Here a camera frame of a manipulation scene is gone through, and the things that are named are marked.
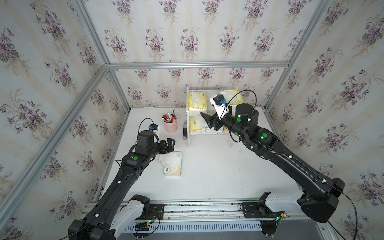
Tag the white two-tier shelf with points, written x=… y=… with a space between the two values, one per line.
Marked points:
x=210 y=111

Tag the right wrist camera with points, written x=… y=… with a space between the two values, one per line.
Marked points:
x=220 y=105

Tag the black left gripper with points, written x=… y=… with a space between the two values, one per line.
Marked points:
x=170 y=148

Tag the black grey stapler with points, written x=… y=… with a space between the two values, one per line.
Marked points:
x=185 y=130

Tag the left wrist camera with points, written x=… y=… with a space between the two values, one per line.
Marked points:
x=154 y=128

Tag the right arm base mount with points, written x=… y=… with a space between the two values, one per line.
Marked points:
x=259 y=209

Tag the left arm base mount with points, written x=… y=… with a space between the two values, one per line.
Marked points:
x=150 y=211

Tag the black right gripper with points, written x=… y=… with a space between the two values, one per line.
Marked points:
x=215 y=121

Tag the pens in cup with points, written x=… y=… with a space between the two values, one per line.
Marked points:
x=170 y=118

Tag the pink pen cup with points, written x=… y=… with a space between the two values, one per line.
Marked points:
x=171 y=127

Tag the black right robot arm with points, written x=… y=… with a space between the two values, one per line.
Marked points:
x=320 y=196

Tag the yellow tissue pack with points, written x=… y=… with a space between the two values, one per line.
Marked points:
x=232 y=96
x=197 y=125
x=197 y=101

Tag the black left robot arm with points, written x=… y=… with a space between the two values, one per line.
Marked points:
x=105 y=221

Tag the white tissue pack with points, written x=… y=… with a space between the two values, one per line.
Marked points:
x=172 y=163

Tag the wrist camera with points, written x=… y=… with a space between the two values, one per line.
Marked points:
x=154 y=128
x=220 y=105

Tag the blue tissue pack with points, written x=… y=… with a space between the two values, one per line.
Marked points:
x=213 y=131

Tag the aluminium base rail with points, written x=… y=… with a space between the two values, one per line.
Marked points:
x=204 y=217

